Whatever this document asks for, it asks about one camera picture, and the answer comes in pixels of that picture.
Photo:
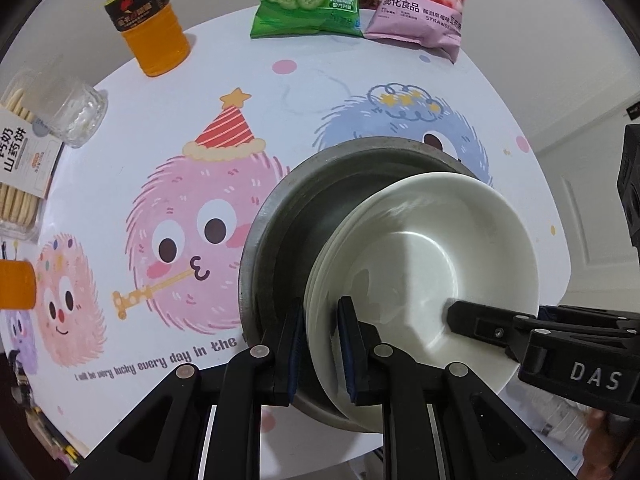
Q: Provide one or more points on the white door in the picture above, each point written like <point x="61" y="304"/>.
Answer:
<point x="575" y="210"/>

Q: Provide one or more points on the pale green ceramic bowl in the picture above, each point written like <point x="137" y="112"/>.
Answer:
<point x="320" y="265"/>
<point x="311" y="290"/>

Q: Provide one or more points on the clear biscuit package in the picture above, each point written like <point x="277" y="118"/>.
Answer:
<point x="25" y="160"/>

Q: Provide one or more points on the clear plastic cup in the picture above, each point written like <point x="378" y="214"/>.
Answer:
<point x="77" y="115"/>

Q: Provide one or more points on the clear plastic bottle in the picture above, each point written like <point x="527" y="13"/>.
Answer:
<point x="560" y="417"/>

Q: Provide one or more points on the white ceramic bowl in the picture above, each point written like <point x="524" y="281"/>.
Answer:
<point x="425" y="260"/>

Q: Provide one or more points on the orange drink bottle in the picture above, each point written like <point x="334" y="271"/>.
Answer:
<point x="15" y="285"/>
<point x="155" y="35"/>

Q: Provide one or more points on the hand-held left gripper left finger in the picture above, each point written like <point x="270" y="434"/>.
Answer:
<point x="296" y="355"/>

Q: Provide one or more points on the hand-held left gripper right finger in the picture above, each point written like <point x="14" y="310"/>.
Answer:
<point x="346" y="350"/>

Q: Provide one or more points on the cartoon printed tablecloth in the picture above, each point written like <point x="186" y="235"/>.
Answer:
<point x="150" y="110"/>

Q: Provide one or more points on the person's right hand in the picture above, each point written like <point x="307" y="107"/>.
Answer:
<point x="599" y="435"/>

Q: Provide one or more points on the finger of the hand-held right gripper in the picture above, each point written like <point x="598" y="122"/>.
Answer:
<point x="480" y="327"/>
<point x="590" y="322"/>

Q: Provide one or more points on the large steel bowl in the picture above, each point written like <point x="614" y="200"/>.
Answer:
<point x="285" y="240"/>

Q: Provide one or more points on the small black gadget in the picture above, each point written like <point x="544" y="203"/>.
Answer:
<point x="20" y="375"/>

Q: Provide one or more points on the pink snack bag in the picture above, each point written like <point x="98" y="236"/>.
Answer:
<point x="415" y="15"/>

